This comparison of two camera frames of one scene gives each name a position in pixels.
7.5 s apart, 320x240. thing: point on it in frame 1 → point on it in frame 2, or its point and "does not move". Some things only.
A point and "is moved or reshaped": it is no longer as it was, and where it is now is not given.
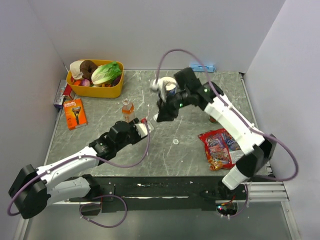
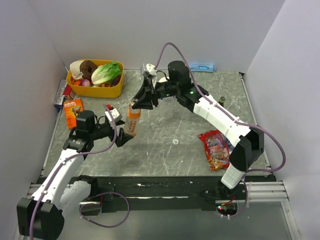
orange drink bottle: (128, 110) is moved or reshaped
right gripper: (165, 109) → (146, 103)
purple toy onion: (85, 82) does not move
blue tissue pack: (202, 68) does not move
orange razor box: (75, 113) does not move
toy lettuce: (105, 73) does not move
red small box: (68, 91) does not move
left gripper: (135, 121) → (122, 137)
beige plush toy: (75, 70) does not move
